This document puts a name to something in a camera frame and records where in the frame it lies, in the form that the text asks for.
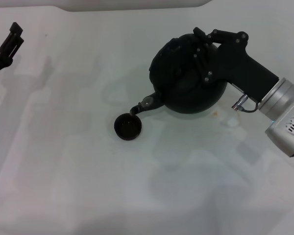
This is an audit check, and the small dark round teacup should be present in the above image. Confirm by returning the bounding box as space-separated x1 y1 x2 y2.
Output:
113 112 144 142

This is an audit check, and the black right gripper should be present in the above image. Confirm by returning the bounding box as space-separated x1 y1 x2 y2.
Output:
193 27 280 102

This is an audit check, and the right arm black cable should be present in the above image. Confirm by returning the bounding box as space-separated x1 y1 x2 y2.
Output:
231 95 261 114

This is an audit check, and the black round teapot with handle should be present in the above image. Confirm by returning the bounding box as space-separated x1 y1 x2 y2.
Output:
129 32 228 116

